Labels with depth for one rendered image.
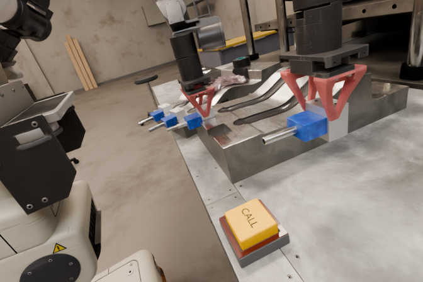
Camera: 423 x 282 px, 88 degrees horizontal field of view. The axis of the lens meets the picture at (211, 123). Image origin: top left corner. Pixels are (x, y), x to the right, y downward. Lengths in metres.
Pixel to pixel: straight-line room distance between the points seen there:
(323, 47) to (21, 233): 0.60
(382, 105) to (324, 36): 0.38
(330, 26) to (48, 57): 10.77
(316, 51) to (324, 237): 0.26
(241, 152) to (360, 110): 0.31
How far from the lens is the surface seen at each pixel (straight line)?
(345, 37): 1.35
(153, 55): 10.96
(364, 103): 0.63
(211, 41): 0.53
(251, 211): 0.37
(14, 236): 0.59
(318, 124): 0.36
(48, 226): 0.58
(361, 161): 0.53
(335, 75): 0.31
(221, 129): 0.54
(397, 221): 0.43
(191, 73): 0.54
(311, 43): 0.33
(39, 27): 0.77
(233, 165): 0.46
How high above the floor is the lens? 1.11
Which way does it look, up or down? 23 degrees down
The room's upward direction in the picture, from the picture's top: 15 degrees counter-clockwise
